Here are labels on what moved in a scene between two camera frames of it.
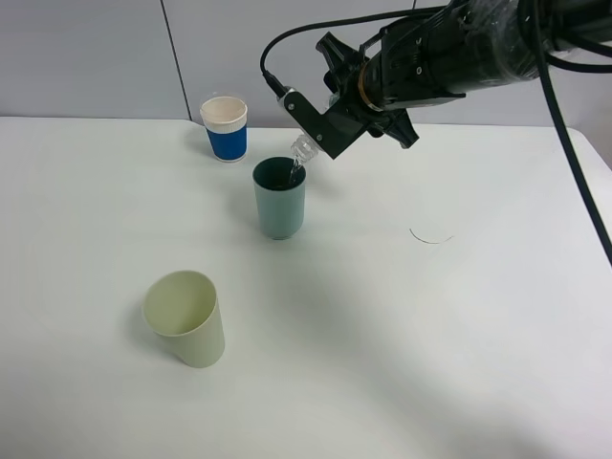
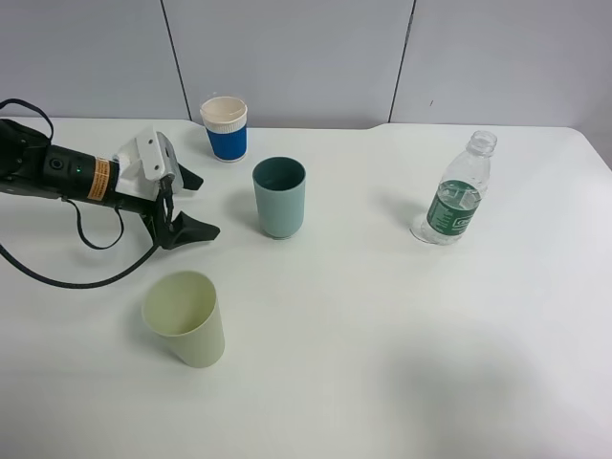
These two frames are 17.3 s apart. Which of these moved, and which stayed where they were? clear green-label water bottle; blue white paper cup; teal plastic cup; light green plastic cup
Moved: clear green-label water bottle
Stayed: blue white paper cup; teal plastic cup; light green plastic cup
